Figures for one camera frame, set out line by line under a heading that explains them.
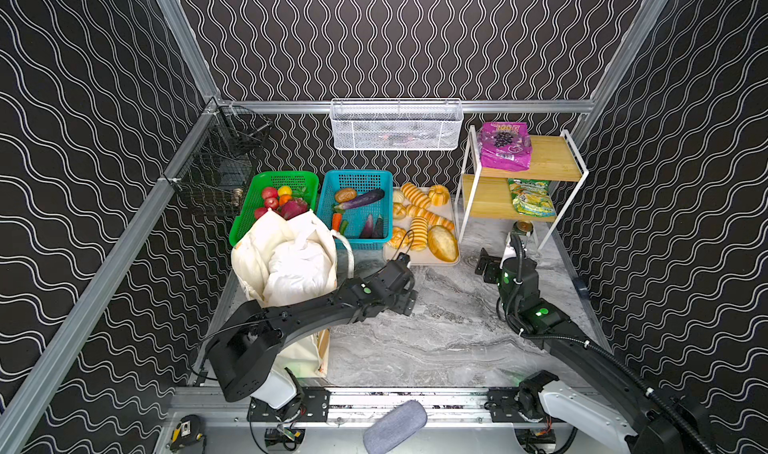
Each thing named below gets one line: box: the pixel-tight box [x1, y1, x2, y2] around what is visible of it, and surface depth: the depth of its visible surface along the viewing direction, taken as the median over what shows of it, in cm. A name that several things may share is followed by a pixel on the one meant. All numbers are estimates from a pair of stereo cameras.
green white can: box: [512, 220, 534, 241], surface depth 100 cm
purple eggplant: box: [334, 189, 385, 210], surface depth 118 cm
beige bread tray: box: [383, 187, 461, 267], surface depth 111 cm
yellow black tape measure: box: [166, 414, 205, 453], surface depth 70 cm
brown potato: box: [335, 188, 356, 203], surface depth 119 cm
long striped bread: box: [406, 204, 455, 229], surface depth 112 cm
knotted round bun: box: [387, 226, 411, 249], surface depth 105 cm
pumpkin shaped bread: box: [428, 184, 450, 207], surface depth 119 cm
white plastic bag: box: [263, 230, 335, 308], surface depth 75 cm
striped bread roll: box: [410, 216, 428, 251], surface depth 108 cm
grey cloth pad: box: [363, 400, 428, 454], surface depth 71 cm
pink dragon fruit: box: [273, 198, 308, 221], surface depth 109 cm
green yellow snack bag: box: [508, 178, 557, 218], surface depth 97 cm
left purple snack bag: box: [478, 122, 532, 172], surface depth 83 cm
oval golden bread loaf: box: [427, 225, 459, 262], surface depth 102 cm
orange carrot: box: [332, 212, 343, 232], surface depth 112 cm
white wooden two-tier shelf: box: [456, 125, 589, 251], surface depth 86 cm
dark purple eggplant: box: [362, 214, 373, 239], surface depth 111 cm
